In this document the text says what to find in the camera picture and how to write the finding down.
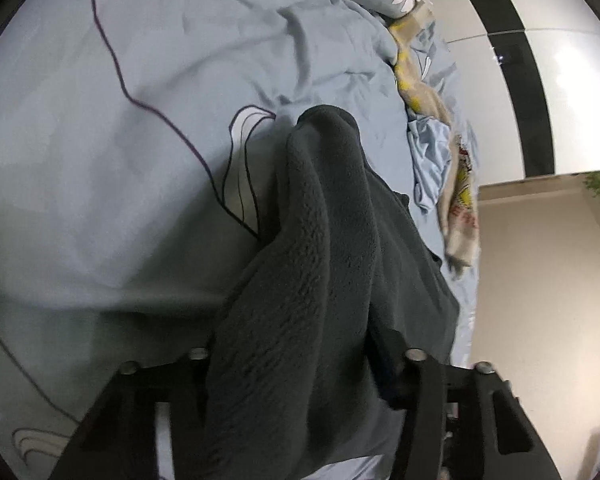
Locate black and grey fleece jacket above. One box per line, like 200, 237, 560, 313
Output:
172, 104, 462, 480

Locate beige cartoon print garment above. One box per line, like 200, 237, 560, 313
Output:
389, 1, 479, 275

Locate blue floral duvet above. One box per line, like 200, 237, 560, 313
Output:
0, 0, 444, 479

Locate white wardrobe with black stripe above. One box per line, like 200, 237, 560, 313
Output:
431, 0, 600, 185

